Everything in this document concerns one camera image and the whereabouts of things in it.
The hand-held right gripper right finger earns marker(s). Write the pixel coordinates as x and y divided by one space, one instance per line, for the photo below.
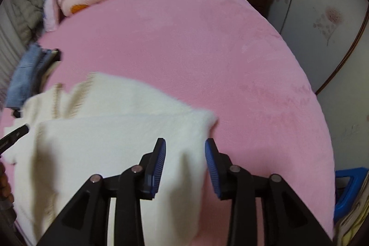
212 165

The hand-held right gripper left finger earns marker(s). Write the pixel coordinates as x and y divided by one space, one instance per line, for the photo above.
157 165

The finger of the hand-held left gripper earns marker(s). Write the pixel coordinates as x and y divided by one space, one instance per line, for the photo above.
16 135

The white fluffy sweater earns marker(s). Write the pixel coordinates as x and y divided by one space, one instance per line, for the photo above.
109 125

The person's left hand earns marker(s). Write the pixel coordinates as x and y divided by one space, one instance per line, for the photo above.
5 182

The folded blue jeans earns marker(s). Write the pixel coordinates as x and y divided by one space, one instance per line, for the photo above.
24 76

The pink bed sheet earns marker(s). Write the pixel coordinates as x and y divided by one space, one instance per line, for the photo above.
201 55

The grey padded jacket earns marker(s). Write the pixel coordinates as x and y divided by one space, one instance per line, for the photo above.
27 12

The blue plastic stool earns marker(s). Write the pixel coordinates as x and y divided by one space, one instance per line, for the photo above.
350 191

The pale yellow cloth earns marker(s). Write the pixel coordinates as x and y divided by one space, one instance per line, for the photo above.
348 225

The floral wardrobe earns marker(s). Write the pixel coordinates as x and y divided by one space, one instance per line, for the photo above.
325 4

